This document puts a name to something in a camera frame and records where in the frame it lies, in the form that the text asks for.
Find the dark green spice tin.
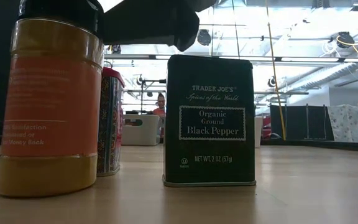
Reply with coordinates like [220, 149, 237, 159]
[162, 54, 257, 188]

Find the floral patterned cloth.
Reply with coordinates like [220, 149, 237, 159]
[327, 105, 358, 143]

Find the black upright board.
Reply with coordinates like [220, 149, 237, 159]
[270, 105, 335, 141]

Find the grey plastic bin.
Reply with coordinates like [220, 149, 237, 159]
[121, 113, 162, 147]

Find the white plastic bin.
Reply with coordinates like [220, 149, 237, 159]
[254, 116, 264, 149]

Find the black tripod stand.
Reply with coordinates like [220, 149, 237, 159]
[135, 73, 167, 114]

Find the person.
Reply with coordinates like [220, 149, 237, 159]
[152, 92, 167, 138]

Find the black table frame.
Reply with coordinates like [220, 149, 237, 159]
[0, 133, 358, 153]

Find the turmeric jar orange label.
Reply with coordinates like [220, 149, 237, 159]
[0, 0, 105, 199]

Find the grey horizontal frame beam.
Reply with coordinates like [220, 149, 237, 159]
[103, 54, 358, 65]

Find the red-lidded smoked paprika tin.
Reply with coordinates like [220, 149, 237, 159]
[96, 67, 126, 177]

